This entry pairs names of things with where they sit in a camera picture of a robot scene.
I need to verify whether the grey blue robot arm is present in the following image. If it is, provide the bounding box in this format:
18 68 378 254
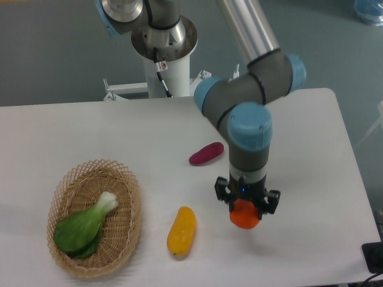
95 1 306 228

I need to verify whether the black device at table edge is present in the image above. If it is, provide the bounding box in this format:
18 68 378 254
361 242 382 273

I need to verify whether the black cable on pedestal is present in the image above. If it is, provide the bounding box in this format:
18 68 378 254
153 47 174 98

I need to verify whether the blue bag in corner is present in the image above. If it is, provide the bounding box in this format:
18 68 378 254
354 0 382 26

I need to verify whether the woven wicker basket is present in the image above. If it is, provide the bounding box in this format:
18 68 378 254
47 159 142 278

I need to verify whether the yellow mango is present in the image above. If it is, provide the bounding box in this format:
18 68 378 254
166 206 197 258

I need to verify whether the green bok choy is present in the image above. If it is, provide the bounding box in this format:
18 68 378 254
53 191 118 259

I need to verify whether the white frame at right edge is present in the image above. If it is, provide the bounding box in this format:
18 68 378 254
355 101 383 149

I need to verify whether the purple sweet potato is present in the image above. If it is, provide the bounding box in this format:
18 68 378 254
189 142 224 166

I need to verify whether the orange fruit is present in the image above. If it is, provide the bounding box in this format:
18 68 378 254
230 199 260 230

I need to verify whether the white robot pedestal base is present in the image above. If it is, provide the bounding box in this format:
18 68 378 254
102 17 242 101

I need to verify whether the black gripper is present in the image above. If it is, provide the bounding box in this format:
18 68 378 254
214 175 281 220

